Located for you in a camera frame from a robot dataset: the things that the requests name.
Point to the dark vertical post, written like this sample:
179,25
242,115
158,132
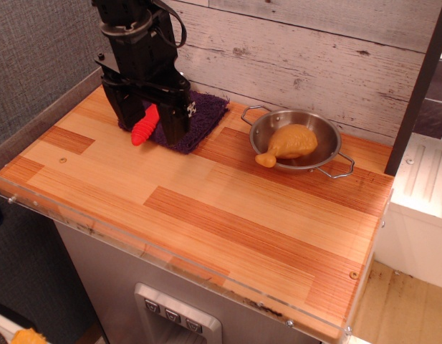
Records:
417,97

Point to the clear acrylic table guard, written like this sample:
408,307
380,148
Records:
293,247

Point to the yellow toy chicken drumstick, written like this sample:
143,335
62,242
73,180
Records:
288,142

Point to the silver toy fridge cabinet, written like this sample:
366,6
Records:
141,302

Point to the yellow object at corner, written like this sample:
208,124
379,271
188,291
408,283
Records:
28,336

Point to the white toy sink unit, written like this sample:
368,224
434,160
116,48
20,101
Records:
410,237

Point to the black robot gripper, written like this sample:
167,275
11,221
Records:
142,67

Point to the steel colander bowl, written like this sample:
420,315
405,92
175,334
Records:
265,122

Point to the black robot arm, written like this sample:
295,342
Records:
138,16

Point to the red ribbed spoon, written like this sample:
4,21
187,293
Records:
145,127

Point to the purple towel cloth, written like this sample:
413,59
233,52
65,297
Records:
210,109

